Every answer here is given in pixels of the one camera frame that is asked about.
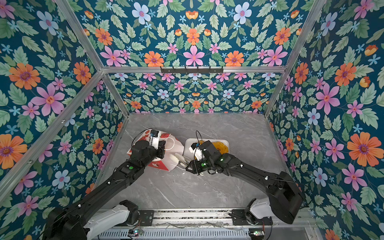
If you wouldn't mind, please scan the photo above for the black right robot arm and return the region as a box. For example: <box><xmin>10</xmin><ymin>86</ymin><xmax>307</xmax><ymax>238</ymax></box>
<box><xmin>186</xmin><ymin>141</ymin><xmax>305</xmax><ymax>224</ymax></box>

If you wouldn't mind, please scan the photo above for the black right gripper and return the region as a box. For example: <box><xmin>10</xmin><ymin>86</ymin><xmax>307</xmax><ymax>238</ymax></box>
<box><xmin>184</xmin><ymin>157</ymin><xmax>215</xmax><ymax>175</ymax></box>

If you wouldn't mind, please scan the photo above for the black hook rail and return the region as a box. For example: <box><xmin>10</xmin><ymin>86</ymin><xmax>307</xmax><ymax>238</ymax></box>
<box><xmin>160</xmin><ymin>67</ymin><xmax>224</xmax><ymax>74</ymax></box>

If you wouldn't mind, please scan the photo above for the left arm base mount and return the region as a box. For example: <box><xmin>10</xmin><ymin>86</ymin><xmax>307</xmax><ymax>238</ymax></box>
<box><xmin>133</xmin><ymin>210</ymin><xmax>155</xmax><ymax>227</ymax></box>

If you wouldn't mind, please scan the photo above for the large orange ring bread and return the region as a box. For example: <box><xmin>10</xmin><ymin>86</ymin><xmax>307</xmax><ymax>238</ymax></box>
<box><xmin>212</xmin><ymin>142</ymin><xmax>229</xmax><ymax>155</ymax></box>

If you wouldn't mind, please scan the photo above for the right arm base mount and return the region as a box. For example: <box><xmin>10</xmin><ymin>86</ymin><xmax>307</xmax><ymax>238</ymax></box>
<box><xmin>229</xmin><ymin>209</ymin><xmax>273</xmax><ymax>226</ymax></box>

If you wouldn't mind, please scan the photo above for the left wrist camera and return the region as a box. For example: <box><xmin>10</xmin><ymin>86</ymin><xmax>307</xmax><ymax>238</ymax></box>
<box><xmin>149</xmin><ymin>130</ymin><xmax>160</xmax><ymax>150</ymax></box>

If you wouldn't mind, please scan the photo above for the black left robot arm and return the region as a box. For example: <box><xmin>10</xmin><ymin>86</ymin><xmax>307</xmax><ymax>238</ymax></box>
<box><xmin>42</xmin><ymin>140</ymin><xmax>166</xmax><ymax>240</ymax></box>

